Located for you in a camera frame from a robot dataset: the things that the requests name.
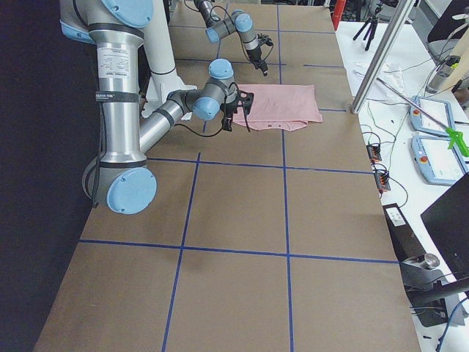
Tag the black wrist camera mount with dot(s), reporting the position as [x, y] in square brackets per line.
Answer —
[245, 101]

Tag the upper orange connector board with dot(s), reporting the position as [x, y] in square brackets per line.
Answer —
[373, 151]

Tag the pink t-shirt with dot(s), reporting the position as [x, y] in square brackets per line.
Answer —
[275, 106]

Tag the black box white label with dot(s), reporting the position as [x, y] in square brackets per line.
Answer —
[405, 242]

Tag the lower orange connector board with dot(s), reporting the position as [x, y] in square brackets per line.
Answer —
[381, 177]

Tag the black office chair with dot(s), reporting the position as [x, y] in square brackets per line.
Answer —
[448, 30]

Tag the reacher grabber tool green handle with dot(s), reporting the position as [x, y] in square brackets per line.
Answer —
[456, 137]

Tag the aluminium frame post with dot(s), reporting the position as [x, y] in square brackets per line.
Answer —
[392, 31]

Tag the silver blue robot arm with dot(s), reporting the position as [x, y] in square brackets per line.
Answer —
[139, 93]
[220, 24]

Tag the upper blue teach pendant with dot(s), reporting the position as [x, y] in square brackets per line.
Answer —
[440, 110]

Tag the red cylinder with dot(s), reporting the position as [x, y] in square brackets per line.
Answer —
[338, 12]

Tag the black clamp stand metal knob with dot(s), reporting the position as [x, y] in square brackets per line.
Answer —
[432, 296]

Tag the lower blue teach pendant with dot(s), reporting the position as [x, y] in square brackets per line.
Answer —
[438, 164]

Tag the black tripod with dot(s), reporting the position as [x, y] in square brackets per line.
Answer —
[370, 25]

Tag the orange connector board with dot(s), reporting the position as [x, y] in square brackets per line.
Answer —
[381, 177]
[373, 151]

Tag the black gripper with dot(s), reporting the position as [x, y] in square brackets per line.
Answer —
[255, 58]
[230, 111]

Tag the black monitor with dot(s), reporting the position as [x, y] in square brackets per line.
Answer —
[446, 221]

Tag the blue teach pendant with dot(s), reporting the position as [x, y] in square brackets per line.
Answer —
[440, 110]
[438, 164]

